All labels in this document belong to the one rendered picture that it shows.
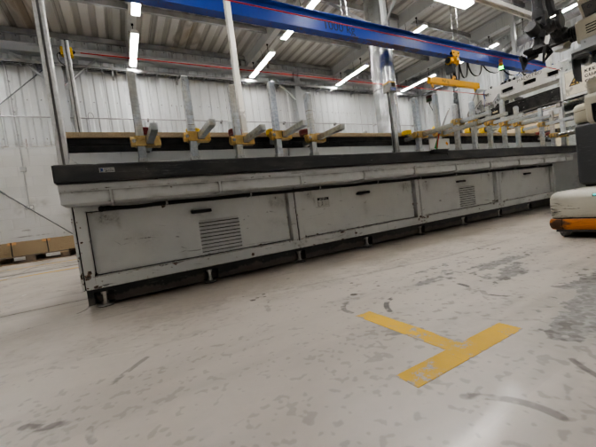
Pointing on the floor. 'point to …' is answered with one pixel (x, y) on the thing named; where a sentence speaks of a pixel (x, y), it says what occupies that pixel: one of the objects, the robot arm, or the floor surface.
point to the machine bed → (276, 214)
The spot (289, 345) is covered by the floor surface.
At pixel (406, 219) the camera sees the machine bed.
